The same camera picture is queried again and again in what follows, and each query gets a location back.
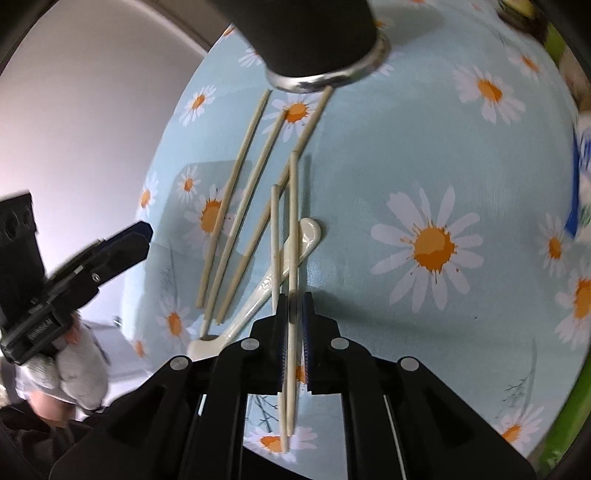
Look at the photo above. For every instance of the plain cream spoon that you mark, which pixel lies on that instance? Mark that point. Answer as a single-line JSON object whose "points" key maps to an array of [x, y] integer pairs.
{"points": [[267, 282]]}

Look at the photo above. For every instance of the person's left hand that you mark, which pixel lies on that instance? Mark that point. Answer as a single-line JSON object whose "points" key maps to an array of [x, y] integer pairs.
{"points": [[78, 374]]}

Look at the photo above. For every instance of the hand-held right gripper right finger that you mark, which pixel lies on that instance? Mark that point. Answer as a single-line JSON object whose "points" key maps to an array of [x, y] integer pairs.
{"points": [[308, 341]]}

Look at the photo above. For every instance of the blue white salt bag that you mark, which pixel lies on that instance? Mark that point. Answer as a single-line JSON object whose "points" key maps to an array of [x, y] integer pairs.
{"points": [[582, 180]]}

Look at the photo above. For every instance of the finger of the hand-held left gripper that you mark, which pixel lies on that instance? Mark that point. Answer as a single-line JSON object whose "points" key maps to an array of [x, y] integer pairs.
{"points": [[115, 265], [136, 233]]}

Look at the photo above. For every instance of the long pale chopstick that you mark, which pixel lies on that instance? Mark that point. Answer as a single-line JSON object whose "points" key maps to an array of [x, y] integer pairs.
{"points": [[250, 207], [293, 207], [275, 240], [233, 198], [312, 124]]}

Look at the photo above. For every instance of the daisy print tablecloth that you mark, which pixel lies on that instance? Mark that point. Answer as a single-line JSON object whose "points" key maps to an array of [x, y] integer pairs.
{"points": [[415, 161]]}

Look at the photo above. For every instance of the person's left forearm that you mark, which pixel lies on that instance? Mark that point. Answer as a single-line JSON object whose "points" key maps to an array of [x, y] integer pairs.
{"points": [[48, 408]]}

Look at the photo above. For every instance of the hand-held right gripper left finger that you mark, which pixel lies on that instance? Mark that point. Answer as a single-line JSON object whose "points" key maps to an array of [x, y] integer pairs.
{"points": [[281, 341]]}

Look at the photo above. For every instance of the black utensil holder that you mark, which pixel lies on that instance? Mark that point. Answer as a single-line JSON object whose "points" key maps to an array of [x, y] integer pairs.
{"points": [[304, 41]]}

